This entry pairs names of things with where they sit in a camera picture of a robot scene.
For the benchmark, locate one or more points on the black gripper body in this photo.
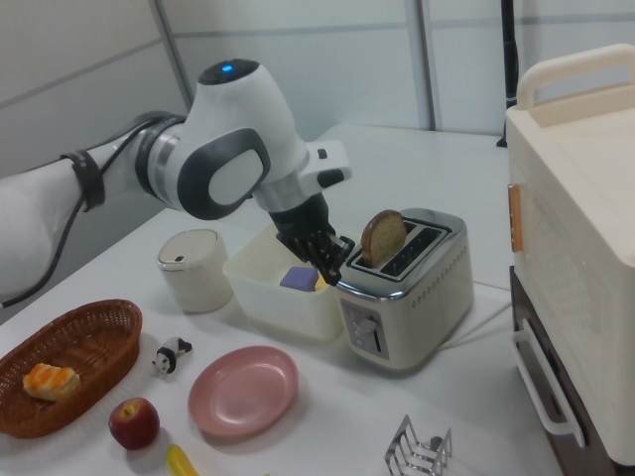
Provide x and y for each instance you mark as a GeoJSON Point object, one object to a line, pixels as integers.
{"type": "Point", "coordinates": [302, 220]}

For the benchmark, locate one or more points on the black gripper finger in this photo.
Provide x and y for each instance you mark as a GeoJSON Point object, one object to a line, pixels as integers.
{"type": "Point", "coordinates": [325, 270]}
{"type": "Point", "coordinates": [341, 245]}

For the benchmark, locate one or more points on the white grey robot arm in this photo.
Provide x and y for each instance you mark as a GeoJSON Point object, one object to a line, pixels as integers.
{"type": "Point", "coordinates": [238, 119]}

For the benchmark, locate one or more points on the white toaster lever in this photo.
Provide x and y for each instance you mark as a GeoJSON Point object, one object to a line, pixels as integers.
{"type": "Point", "coordinates": [367, 328]}

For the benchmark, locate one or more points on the cream silver toaster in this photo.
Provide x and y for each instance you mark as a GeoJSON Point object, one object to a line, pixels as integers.
{"type": "Point", "coordinates": [426, 297]}

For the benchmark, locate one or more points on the yellow block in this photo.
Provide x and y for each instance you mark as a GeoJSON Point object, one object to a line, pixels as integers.
{"type": "Point", "coordinates": [321, 284]}

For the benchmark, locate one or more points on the purple block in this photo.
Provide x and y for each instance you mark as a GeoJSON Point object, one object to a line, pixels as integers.
{"type": "Point", "coordinates": [297, 278]}

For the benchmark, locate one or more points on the bread slice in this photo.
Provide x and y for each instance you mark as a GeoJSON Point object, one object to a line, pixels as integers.
{"type": "Point", "coordinates": [382, 238]}

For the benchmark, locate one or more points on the white plastic container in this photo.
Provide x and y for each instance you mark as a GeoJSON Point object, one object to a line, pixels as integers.
{"type": "Point", "coordinates": [278, 310]}

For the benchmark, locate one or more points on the cream lidded mini bin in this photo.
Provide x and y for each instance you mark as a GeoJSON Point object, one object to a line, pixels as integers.
{"type": "Point", "coordinates": [196, 277]}

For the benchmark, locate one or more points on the pink plate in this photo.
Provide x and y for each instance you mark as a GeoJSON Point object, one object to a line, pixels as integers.
{"type": "Point", "coordinates": [243, 392]}

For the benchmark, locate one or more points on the panda toy figure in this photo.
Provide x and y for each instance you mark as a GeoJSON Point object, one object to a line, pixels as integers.
{"type": "Point", "coordinates": [171, 357]}

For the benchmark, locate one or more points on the metal toast rack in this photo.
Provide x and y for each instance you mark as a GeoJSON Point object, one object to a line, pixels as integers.
{"type": "Point", "coordinates": [419, 448]}

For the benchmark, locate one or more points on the black pole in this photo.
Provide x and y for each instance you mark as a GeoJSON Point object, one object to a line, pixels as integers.
{"type": "Point", "coordinates": [508, 74]}

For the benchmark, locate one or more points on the yellow banana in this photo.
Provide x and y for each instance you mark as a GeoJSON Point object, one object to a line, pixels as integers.
{"type": "Point", "coordinates": [181, 463]}

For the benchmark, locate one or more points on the cream bread box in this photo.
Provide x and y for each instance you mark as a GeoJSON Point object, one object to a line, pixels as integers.
{"type": "Point", "coordinates": [580, 208]}

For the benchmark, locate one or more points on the red apple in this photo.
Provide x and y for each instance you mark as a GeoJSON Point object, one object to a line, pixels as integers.
{"type": "Point", "coordinates": [134, 424]}

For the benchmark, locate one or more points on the brown wicker basket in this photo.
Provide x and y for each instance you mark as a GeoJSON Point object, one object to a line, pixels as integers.
{"type": "Point", "coordinates": [89, 342]}

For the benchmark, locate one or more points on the orange glazed pastry piece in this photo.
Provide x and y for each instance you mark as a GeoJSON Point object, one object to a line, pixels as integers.
{"type": "Point", "coordinates": [52, 382]}

